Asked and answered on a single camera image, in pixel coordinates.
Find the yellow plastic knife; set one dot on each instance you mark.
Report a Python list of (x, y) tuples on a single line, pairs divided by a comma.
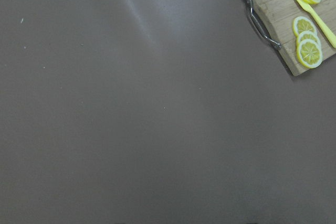
[(329, 34)]

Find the lemon slice front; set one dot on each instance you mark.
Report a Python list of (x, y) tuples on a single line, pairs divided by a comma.
[(309, 53)]

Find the lemon slice middle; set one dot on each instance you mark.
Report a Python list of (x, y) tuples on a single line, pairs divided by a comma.
[(301, 24)]

